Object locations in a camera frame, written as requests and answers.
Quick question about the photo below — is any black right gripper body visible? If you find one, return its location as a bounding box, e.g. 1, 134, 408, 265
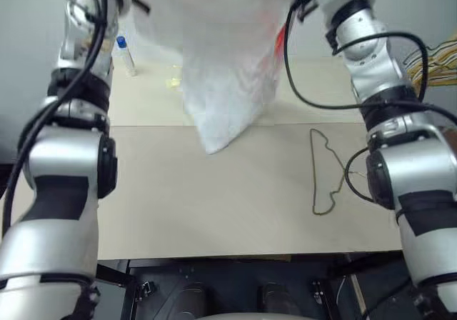
292, 0, 319, 22

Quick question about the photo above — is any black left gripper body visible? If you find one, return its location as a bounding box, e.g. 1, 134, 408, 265
129, 0, 153, 16

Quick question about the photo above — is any white plastic bag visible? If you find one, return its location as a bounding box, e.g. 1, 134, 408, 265
131, 0, 304, 156

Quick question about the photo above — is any clear tube with blue cap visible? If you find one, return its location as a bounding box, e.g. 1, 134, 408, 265
115, 36, 139, 79

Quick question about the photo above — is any striped yellow cloth pile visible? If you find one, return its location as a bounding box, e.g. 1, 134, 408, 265
404, 29, 457, 87

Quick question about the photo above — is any dark rounded shape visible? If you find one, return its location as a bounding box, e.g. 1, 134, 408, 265
174, 282, 216, 318

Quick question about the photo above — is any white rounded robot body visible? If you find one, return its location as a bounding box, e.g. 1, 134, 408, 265
199, 310, 266, 320

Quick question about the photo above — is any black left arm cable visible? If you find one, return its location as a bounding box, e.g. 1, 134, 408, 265
0, 0, 110, 235

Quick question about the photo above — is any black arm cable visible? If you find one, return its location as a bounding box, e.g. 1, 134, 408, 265
0, 0, 110, 235
283, 0, 457, 204

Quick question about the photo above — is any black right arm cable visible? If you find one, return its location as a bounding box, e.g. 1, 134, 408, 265
283, 0, 457, 204

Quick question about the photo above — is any thin wire hanger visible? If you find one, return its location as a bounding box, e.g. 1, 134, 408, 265
309, 128, 368, 216

